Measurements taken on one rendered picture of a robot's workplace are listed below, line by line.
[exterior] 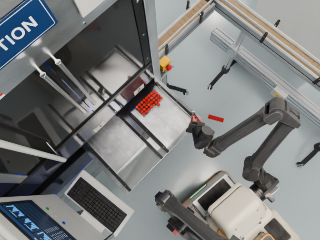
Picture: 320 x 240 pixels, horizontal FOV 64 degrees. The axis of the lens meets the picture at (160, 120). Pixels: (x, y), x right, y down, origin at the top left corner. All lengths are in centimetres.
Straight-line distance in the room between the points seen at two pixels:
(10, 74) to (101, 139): 97
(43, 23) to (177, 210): 82
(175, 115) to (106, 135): 47
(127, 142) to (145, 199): 97
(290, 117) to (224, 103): 170
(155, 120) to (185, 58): 132
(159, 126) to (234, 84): 134
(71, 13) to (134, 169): 108
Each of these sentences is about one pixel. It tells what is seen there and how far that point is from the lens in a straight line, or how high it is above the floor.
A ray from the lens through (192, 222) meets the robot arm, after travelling 105.
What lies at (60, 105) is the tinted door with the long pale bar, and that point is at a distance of 117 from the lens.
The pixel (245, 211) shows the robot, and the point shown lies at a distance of 119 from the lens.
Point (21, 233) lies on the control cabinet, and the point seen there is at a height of 149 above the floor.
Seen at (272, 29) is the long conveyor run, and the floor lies 93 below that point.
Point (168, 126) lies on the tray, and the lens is 170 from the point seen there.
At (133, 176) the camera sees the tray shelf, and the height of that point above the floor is 88.
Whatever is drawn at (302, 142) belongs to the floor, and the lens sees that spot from 289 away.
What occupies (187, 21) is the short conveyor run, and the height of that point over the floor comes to 97.
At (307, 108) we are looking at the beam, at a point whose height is 55.
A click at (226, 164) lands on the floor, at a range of 260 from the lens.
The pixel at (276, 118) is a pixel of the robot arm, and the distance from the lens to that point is 107.
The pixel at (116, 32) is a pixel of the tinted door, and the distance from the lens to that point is 109.
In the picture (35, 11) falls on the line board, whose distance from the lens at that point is 78.
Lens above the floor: 253
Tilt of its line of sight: 75 degrees down
